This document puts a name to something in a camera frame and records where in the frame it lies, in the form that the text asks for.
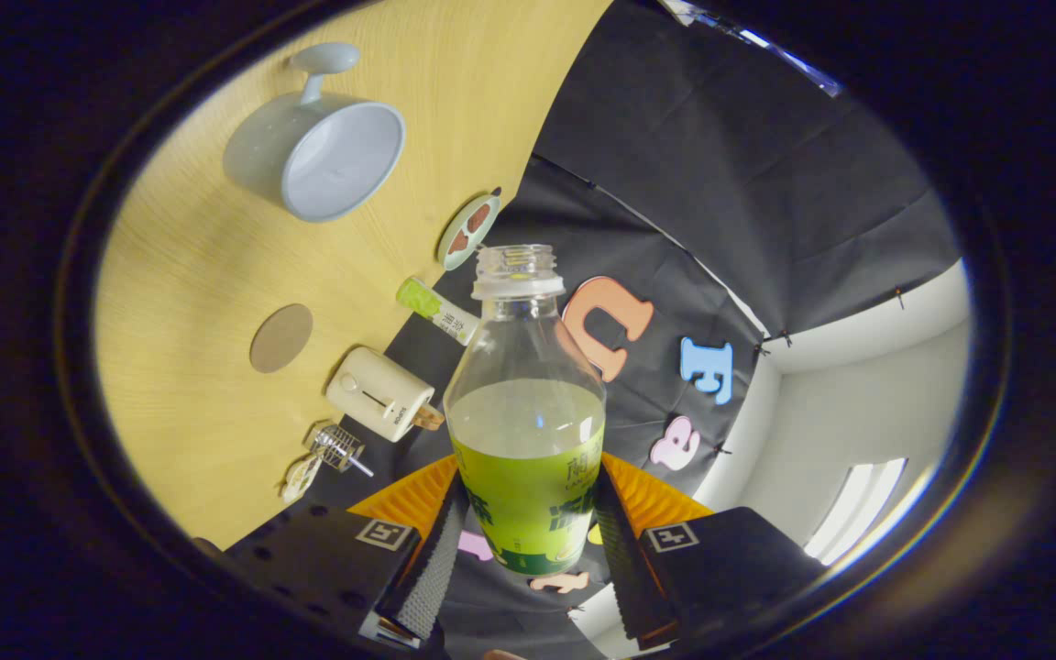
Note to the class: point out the pale grey cup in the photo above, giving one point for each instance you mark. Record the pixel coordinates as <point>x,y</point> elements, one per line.
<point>308,151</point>

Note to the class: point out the brown toast slice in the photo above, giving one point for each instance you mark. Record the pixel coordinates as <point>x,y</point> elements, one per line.
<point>430,418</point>

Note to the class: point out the round brown coaster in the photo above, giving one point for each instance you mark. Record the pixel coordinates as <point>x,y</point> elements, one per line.
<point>281,338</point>

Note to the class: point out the white toaster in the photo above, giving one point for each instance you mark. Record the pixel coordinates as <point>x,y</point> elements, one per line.
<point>372,392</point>

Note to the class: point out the brown meat piece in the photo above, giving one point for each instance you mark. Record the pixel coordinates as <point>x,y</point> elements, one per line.
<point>478,217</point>
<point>458,241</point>

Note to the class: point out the white divided sauce dish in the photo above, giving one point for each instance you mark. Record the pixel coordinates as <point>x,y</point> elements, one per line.
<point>299,478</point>

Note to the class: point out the clear green-label juice bottle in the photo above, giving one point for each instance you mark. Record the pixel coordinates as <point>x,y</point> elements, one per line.
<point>528,486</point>

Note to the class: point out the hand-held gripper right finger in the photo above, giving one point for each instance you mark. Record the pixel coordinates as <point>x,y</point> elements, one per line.
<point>624,573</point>

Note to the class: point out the pale blue utensil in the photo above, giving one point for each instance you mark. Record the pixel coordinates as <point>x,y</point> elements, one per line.
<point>360,466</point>

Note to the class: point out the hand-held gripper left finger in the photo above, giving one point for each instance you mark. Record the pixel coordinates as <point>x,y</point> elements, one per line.
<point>432,573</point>

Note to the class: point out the capped white green bottle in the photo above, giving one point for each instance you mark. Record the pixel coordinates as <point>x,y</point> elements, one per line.
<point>436,312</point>

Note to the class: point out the pale green plate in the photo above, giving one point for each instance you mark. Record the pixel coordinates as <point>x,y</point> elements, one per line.
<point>452,257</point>

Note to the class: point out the wooden table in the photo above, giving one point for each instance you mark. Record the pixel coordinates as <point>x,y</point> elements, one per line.
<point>207,275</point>

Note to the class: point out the ceiling light panel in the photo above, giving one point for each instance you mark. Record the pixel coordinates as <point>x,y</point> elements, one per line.
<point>858,509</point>

